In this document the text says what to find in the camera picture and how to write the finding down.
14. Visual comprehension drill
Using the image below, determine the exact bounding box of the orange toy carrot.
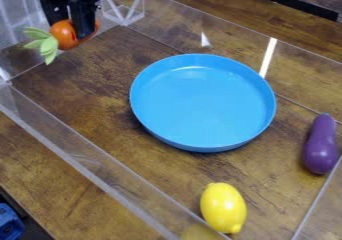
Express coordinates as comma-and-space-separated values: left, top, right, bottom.
24, 20, 100, 65

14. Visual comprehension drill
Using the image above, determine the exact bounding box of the blue round tray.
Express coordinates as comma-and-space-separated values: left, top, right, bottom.
129, 54, 276, 153

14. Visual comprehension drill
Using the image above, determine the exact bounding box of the clear acrylic enclosure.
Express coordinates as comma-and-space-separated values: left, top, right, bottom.
0, 0, 342, 240

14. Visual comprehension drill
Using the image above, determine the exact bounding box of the black bar on table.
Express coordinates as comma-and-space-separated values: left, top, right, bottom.
268, 0, 339, 22

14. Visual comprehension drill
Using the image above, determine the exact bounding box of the purple toy eggplant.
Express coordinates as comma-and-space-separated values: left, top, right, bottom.
303, 113, 338, 175

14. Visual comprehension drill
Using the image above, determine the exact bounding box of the blue plastic object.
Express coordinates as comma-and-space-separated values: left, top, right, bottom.
0, 203, 25, 240

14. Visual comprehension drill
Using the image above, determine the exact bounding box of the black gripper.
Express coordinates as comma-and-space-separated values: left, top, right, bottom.
40, 0, 96, 39

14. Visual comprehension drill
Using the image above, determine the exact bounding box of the yellow toy lemon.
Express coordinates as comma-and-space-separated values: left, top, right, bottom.
200, 182, 247, 234

